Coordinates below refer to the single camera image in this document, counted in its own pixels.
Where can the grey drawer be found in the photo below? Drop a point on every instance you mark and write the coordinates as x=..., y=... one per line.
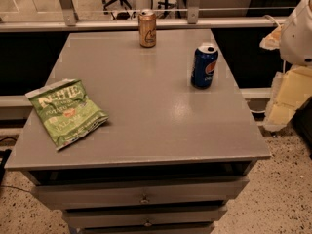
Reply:
x=140, y=193
x=145, y=217

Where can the upper grey drawer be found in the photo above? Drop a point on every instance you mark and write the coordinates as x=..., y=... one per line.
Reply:
x=140, y=193

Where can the gold soda can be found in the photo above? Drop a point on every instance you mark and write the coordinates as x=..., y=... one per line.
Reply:
x=147, y=28

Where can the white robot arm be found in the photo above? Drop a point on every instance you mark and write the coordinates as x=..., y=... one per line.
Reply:
x=294, y=38

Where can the grey drawer cabinet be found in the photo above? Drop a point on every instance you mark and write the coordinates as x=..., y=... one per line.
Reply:
x=159, y=125

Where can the lower grey drawer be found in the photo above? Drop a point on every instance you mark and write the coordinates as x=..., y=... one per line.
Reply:
x=145, y=217

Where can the green chips bag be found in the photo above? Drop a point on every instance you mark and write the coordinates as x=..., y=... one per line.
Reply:
x=66, y=111

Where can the foam-covered gripper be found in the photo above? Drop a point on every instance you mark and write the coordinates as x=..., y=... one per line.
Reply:
x=297, y=38

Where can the metal railing frame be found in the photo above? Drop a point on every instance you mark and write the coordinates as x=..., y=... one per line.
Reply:
x=89, y=15

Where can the blue pepsi can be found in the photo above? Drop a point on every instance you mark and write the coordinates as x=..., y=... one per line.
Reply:
x=205, y=59

